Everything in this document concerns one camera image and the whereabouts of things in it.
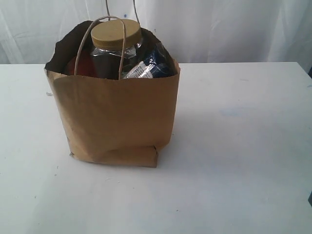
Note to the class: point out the small brown paper pouch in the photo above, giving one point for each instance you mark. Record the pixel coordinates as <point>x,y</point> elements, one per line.
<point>85,65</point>

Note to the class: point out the clear nut jar gold lid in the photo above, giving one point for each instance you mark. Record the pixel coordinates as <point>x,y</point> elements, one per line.
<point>115,40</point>

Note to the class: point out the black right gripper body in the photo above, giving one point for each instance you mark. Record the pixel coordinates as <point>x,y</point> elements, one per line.
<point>310,199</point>

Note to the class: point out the white backdrop curtain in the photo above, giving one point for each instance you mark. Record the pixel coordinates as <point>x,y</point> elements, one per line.
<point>191,30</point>

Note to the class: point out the dark blue pasta packet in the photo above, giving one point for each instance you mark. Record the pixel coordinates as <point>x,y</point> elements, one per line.
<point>155,65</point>

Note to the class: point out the large brown paper bag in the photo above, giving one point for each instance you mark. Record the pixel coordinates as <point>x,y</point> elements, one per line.
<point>114,122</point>

